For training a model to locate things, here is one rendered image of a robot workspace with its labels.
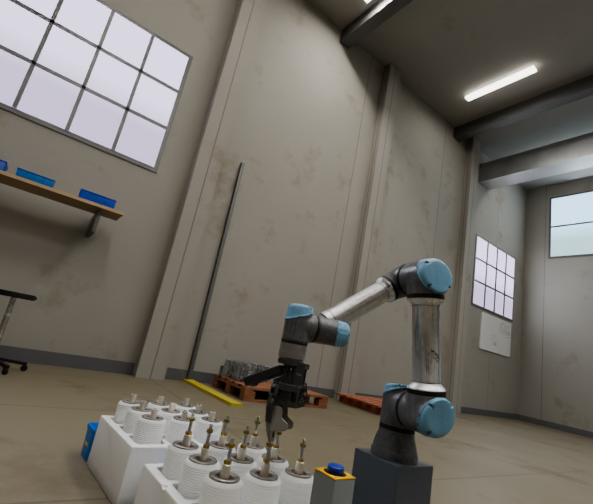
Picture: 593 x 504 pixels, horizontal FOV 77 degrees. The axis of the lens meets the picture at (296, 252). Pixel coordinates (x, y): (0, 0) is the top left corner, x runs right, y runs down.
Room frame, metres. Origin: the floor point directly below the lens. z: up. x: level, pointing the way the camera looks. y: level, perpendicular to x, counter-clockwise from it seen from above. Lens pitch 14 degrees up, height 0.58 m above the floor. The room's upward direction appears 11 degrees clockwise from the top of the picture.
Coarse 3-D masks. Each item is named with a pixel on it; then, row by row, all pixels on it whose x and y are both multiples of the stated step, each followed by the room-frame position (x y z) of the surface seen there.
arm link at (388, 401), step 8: (392, 384) 1.31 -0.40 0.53; (400, 384) 1.29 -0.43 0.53; (384, 392) 1.33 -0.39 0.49; (392, 392) 1.30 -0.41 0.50; (400, 392) 1.28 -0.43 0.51; (384, 400) 1.33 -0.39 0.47; (392, 400) 1.29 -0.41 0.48; (384, 408) 1.32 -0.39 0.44; (392, 408) 1.28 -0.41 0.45; (384, 416) 1.32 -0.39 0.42; (392, 416) 1.29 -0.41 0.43; (392, 424) 1.29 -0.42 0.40; (400, 424) 1.28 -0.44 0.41
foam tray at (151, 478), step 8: (144, 464) 1.21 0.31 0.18; (152, 464) 1.22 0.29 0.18; (160, 464) 1.23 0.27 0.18; (144, 472) 1.20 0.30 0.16; (152, 472) 1.16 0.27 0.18; (160, 472) 1.17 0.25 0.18; (144, 480) 1.18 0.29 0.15; (152, 480) 1.14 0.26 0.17; (160, 480) 1.12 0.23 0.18; (168, 480) 1.13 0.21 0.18; (176, 480) 1.14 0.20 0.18; (144, 488) 1.17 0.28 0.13; (152, 488) 1.13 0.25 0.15; (160, 488) 1.09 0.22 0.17; (168, 488) 1.08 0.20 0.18; (176, 488) 1.12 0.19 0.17; (136, 496) 1.21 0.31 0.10; (144, 496) 1.16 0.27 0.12; (152, 496) 1.12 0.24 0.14; (160, 496) 1.09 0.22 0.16; (168, 496) 1.05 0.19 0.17; (176, 496) 1.04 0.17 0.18
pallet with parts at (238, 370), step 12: (228, 360) 4.41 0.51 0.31; (228, 372) 4.40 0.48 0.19; (240, 372) 4.20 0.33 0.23; (252, 372) 4.30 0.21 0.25; (216, 384) 4.44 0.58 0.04; (228, 384) 4.20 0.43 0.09; (240, 384) 4.02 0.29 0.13; (264, 384) 4.42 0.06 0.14; (240, 396) 3.96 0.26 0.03; (252, 396) 3.96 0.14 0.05; (264, 396) 4.42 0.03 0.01; (312, 396) 4.39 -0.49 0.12; (324, 396) 4.49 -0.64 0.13; (324, 408) 4.50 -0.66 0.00
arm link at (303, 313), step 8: (296, 304) 1.04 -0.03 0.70; (288, 312) 1.06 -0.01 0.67; (296, 312) 1.04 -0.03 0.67; (304, 312) 1.04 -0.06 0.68; (312, 312) 1.06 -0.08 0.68; (288, 320) 1.05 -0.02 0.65; (296, 320) 1.04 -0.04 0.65; (304, 320) 1.04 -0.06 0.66; (312, 320) 1.05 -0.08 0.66; (288, 328) 1.04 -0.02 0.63; (296, 328) 1.04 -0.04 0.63; (304, 328) 1.04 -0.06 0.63; (312, 328) 1.05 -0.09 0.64; (288, 336) 1.04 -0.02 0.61; (296, 336) 1.04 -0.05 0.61; (304, 336) 1.04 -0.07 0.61; (312, 336) 1.06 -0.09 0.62; (296, 344) 1.11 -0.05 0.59; (304, 344) 1.05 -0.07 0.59
